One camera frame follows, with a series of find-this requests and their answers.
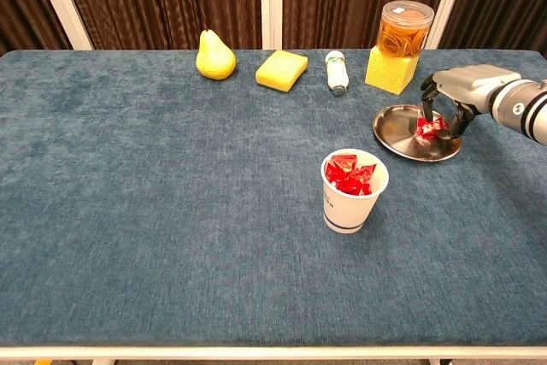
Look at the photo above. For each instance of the yellow pear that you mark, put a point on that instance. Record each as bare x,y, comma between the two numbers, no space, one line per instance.
215,61

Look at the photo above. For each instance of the white paper cup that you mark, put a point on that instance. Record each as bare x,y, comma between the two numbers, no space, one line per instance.
354,211

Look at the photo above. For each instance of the small white bottle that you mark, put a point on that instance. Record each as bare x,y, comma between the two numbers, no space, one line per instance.
337,74

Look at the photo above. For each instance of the clear jar of rubber bands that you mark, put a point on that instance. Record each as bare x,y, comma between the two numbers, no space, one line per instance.
404,36

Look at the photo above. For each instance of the white table frame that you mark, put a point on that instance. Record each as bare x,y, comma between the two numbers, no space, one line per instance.
273,353

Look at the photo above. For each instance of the blue table cloth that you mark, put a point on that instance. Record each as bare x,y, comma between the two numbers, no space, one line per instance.
171,211

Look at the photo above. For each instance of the yellow floor tape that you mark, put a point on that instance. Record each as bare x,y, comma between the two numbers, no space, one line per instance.
42,362

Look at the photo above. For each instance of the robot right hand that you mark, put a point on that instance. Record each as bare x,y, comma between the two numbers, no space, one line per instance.
470,85

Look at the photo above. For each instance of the red candy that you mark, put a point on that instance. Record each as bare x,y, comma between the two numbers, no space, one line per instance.
429,127
342,165
366,189
348,187
363,172

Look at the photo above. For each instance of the round metal plate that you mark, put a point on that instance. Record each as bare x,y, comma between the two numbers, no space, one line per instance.
393,125

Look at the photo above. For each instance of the yellow sponge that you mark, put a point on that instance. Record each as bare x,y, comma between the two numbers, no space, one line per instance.
280,70

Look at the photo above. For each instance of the yellow perforated block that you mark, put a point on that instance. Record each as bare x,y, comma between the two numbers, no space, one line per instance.
391,74

